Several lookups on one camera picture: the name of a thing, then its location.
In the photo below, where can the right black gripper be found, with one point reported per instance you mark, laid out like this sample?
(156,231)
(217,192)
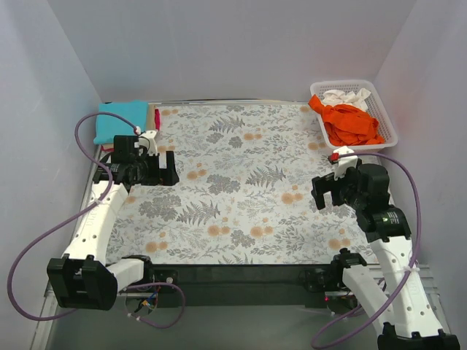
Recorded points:
(329,190)

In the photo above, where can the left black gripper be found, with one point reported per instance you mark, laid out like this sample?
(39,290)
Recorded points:
(160,171)

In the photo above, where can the orange t shirt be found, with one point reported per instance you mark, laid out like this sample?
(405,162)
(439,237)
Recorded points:
(347,125)

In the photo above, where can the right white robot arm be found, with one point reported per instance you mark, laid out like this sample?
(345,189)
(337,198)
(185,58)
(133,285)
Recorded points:
(400,313)

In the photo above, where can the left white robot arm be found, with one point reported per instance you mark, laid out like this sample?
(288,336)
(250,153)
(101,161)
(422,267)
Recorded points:
(82,277)

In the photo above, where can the folded magenta t shirt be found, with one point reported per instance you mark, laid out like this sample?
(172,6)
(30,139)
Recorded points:
(157,119)

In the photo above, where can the floral table mat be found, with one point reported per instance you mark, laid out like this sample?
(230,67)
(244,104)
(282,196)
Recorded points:
(243,195)

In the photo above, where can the white t shirt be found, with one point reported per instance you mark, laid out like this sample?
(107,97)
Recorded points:
(337,97)

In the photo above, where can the white plastic basket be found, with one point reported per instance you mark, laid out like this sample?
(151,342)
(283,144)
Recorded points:
(375,108)

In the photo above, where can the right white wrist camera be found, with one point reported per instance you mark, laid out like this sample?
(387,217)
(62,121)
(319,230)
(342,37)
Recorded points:
(343,158)

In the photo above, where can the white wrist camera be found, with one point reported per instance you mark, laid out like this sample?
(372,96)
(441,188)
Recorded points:
(146,143)
(343,158)

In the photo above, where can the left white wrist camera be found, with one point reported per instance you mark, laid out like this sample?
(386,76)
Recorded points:
(146,143)

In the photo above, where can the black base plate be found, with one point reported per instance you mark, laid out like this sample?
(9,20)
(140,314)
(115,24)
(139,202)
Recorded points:
(310,286)

